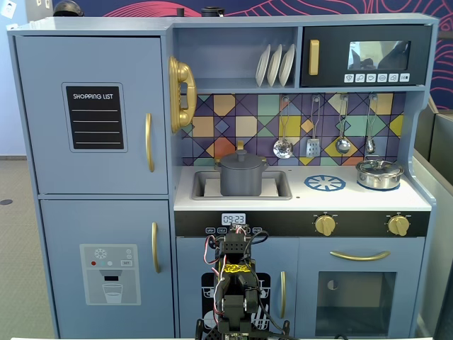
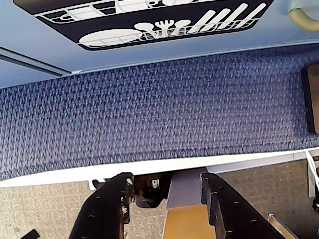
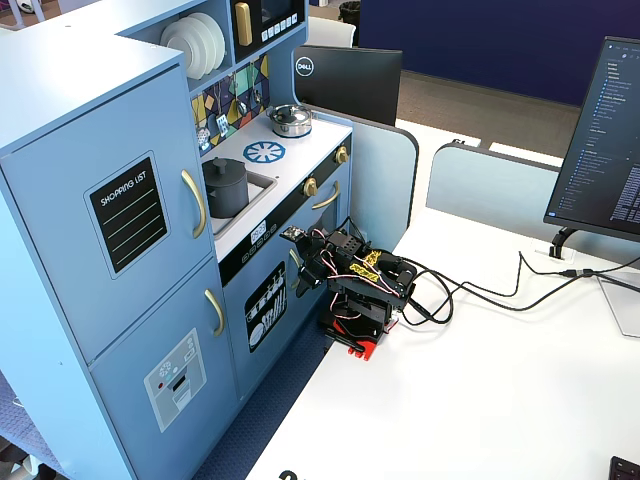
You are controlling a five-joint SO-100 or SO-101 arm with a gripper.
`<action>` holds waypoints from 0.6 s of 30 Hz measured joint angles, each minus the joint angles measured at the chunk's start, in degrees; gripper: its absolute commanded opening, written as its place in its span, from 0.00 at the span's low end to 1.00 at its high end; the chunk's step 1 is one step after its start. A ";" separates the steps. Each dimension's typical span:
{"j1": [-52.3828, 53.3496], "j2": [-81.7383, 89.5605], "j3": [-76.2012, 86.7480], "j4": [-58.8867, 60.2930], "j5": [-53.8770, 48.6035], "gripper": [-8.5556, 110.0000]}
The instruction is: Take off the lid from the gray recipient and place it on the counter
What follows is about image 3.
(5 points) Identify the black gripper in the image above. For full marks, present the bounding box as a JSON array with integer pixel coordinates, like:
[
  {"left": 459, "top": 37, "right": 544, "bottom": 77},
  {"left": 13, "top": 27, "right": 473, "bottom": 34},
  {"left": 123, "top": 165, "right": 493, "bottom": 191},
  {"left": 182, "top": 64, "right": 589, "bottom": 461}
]
[{"left": 296, "top": 231, "right": 335, "bottom": 299}]

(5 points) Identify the gray pot lid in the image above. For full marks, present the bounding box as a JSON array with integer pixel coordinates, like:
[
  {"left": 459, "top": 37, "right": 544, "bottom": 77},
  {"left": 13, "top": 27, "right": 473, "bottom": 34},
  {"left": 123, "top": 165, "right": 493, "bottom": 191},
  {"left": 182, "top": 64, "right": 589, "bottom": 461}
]
[{"left": 202, "top": 156, "right": 248, "bottom": 190}]

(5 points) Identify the steel pot lid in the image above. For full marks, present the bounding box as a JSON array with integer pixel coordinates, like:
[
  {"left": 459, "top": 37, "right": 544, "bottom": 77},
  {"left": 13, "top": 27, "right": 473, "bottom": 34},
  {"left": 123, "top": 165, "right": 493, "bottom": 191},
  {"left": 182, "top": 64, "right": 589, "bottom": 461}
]
[{"left": 268, "top": 103, "right": 310, "bottom": 126}]

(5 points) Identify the red clamp base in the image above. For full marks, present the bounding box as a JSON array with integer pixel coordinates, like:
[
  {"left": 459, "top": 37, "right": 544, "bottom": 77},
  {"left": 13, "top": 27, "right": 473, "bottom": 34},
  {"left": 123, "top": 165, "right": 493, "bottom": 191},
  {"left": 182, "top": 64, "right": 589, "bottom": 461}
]
[{"left": 319, "top": 312, "right": 400, "bottom": 363}]

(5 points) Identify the white sink basin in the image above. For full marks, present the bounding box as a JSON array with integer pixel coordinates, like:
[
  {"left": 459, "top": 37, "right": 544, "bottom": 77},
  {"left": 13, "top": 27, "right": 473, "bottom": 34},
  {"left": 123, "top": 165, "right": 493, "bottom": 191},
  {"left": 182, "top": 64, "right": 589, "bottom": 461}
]
[{"left": 207, "top": 169, "right": 279, "bottom": 237}]

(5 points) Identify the gray toy pot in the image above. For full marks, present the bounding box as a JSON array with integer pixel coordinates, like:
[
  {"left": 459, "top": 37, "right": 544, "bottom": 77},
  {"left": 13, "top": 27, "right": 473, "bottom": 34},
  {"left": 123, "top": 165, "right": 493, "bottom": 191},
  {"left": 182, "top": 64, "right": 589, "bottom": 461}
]
[{"left": 202, "top": 164, "right": 250, "bottom": 220}]

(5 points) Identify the light blue desk partition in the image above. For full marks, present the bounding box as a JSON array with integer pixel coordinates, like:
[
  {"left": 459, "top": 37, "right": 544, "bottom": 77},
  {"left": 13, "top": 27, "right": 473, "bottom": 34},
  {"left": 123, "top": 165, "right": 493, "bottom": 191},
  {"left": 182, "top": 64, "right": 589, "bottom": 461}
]
[
  {"left": 425, "top": 141, "right": 640, "bottom": 267},
  {"left": 309, "top": 106, "right": 420, "bottom": 252}
]

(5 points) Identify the steel toy pot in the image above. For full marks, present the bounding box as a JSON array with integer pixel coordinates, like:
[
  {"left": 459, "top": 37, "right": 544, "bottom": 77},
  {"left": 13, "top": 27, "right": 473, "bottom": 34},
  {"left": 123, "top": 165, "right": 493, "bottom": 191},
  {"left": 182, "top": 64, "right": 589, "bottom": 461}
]
[{"left": 265, "top": 104, "right": 314, "bottom": 139}]

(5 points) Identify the hanging toy spatula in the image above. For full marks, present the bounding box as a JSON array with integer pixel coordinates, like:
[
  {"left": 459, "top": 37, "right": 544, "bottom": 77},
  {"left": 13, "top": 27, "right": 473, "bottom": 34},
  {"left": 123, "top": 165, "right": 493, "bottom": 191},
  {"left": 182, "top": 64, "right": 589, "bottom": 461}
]
[{"left": 214, "top": 82, "right": 230, "bottom": 135}]

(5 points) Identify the hanging toy strainer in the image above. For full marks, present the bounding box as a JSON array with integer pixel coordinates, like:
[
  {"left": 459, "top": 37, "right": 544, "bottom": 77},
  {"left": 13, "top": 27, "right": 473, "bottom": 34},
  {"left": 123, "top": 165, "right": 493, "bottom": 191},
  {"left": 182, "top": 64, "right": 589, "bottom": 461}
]
[{"left": 196, "top": 94, "right": 212, "bottom": 144}]

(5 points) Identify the hanging toy spoon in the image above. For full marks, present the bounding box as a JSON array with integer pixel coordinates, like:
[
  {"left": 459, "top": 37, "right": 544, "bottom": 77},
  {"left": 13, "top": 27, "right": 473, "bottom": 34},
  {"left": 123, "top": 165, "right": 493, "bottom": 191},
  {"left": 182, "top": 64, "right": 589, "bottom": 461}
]
[{"left": 232, "top": 72, "right": 249, "bottom": 117}]

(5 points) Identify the black shopping list board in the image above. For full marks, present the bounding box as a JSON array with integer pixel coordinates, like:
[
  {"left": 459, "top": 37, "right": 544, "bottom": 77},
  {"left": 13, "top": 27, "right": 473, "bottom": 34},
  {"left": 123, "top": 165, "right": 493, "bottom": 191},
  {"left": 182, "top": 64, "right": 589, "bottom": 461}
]
[{"left": 83, "top": 150, "right": 171, "bottom": 281}]

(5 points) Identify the black Dell monitor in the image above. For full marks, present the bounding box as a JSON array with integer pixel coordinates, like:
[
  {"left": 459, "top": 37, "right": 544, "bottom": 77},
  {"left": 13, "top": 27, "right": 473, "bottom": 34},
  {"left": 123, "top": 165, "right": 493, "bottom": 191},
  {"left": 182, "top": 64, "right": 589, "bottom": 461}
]
[{"left": 293, "top": 44, "right": 404, "bottom": 128}]

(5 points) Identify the white chair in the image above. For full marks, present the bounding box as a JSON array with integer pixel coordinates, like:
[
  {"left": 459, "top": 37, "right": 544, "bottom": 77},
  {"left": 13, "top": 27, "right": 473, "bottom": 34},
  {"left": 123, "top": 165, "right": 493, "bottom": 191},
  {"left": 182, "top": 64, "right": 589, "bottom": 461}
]
[{"left": 306, "top": 15, "right": 358, "bottom": 49}]

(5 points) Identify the blue toy kitchen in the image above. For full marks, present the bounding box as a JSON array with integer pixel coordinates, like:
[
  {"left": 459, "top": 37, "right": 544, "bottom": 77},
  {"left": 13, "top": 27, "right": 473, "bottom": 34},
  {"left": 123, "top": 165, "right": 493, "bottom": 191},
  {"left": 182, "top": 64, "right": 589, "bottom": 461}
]
[{"left": 0, "top": 0, "right": 354, "bottom": 480}]

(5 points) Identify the white toy plate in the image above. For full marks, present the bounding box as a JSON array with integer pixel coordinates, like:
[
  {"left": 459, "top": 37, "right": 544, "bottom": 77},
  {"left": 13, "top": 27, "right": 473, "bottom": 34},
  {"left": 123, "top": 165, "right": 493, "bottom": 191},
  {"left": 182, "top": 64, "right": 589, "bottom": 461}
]
[
  {"left": 188, "top": 11, "right": 228, "bottom": 71},
  {"left": 177, "top": 15, "right": 215, "bottom": 76},
  {"left": 159, "top": 20, "right": 202, "bottom": 82}
]

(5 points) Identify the black trash bin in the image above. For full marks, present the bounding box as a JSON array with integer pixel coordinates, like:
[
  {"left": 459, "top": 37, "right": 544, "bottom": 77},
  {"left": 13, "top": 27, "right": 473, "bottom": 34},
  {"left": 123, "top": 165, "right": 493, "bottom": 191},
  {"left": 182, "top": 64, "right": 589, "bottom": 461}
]
[{"left": 338, "top": 0, "right": 362, "bottom": 27}]

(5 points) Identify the gray monitor stand plate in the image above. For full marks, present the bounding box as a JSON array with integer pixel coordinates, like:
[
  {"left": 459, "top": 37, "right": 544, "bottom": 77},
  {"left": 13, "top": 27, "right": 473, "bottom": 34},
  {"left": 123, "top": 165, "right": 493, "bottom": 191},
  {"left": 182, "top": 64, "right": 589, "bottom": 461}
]
[{"left": 596, "top": 273, "right": 640, "bottom": 339}]

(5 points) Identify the monitor with lit screen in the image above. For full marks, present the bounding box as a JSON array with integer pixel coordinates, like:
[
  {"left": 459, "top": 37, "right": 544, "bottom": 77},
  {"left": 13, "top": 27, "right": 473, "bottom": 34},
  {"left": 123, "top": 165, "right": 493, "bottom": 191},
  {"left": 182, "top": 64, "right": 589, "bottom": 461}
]
[{"left": 542, "top": 35, "right": 640, "bottom": 245}]

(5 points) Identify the black keyboard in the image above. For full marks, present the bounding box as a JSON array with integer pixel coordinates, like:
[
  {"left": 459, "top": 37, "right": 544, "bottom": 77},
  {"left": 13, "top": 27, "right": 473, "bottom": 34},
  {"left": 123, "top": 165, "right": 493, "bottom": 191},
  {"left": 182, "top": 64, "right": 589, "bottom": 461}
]
[{"left": 608, "top": 455, "right": 640, "bottom": 480}]

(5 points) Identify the gold dishwasher handle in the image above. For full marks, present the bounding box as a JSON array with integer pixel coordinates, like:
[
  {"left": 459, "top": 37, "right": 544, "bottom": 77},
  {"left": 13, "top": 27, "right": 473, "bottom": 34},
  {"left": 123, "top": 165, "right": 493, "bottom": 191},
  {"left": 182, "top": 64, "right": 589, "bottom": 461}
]
[{"left": 288, "top": 248, "right": 303, "bottom": 292}]

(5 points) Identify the gold oven handle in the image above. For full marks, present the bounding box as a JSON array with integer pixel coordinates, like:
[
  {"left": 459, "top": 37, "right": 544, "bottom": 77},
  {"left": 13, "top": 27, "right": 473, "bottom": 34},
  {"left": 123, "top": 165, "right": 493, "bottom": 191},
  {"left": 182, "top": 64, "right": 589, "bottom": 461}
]
[{"left": 311, "top": 180, "right": 342, "bottom": 211}]

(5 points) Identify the short gold freezer handle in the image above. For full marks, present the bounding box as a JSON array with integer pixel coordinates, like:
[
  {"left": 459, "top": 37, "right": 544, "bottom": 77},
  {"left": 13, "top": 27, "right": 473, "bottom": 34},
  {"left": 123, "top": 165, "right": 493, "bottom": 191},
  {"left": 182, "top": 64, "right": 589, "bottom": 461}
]
[{"left": 203, "top": 288, "right": 226, "bottom": 338}]

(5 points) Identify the looped black cable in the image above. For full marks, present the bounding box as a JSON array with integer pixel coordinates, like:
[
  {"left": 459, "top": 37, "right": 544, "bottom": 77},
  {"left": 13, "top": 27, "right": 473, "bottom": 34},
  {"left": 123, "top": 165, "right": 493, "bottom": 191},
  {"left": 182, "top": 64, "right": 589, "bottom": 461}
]
[{"left": 399, "top": 257, "right": 455, "bottom": 327}]

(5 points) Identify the long gold fridge handle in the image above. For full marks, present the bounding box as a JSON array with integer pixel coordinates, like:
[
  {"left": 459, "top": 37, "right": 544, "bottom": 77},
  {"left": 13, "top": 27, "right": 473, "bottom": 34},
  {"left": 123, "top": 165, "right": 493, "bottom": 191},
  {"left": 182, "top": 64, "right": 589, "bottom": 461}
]
[{"left": 180, "top": 169, "right": 208, "bottom": 240}]

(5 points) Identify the long black cable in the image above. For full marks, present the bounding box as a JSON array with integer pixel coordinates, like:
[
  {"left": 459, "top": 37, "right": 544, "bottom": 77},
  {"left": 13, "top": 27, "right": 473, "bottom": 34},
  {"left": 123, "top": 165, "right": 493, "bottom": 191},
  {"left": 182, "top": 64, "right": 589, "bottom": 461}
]
[{"left": 424, "top": 259, "right": 640, "bottom": 314}]

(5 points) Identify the gold microwave handle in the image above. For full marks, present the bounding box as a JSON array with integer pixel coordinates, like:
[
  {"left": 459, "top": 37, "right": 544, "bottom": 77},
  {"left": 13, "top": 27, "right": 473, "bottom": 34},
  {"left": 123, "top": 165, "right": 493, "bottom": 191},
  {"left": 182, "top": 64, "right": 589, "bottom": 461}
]
[{"left": 234, "top": 1, "right": 253, "bottom": 48}]

